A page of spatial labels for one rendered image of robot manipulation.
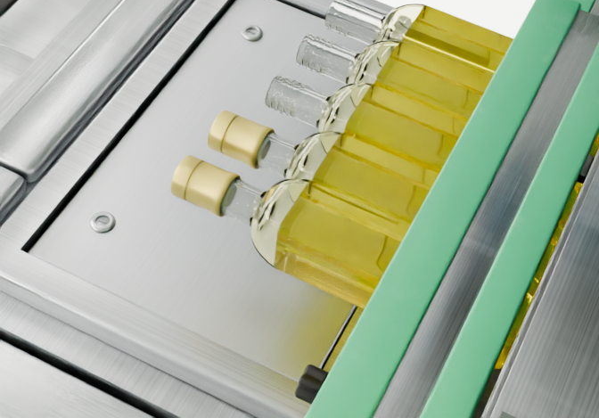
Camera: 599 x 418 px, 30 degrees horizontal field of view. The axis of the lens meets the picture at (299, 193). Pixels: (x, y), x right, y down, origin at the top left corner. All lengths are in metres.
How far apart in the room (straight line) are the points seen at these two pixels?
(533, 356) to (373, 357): 0.09
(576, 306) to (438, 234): 0.09
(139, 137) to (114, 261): 0.14
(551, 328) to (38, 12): 0.77
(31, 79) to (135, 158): 0.17
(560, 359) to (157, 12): 0.69
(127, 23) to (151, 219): 0.26
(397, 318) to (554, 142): 0.18
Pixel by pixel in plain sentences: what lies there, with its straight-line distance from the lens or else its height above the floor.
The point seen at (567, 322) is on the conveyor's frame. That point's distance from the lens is 0.65.
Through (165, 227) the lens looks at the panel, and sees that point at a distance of 1.00.
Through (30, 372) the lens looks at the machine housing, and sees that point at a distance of 0.97.
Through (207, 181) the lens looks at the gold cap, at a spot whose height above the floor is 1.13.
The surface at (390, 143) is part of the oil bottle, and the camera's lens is 0.87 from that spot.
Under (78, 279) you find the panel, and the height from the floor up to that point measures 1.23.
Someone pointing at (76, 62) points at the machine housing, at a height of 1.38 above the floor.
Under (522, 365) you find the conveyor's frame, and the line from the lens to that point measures 0.63.
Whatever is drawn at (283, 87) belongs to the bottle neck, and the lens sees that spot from 0.92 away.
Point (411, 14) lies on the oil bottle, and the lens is 0.98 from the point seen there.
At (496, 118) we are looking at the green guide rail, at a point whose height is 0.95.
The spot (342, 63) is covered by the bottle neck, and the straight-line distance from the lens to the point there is 0.95.
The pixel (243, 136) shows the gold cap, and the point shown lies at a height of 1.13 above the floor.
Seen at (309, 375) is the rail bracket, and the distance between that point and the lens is 0.83.
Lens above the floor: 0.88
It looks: 13 degrees up
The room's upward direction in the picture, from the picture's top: 66 degrees counter-clockwise
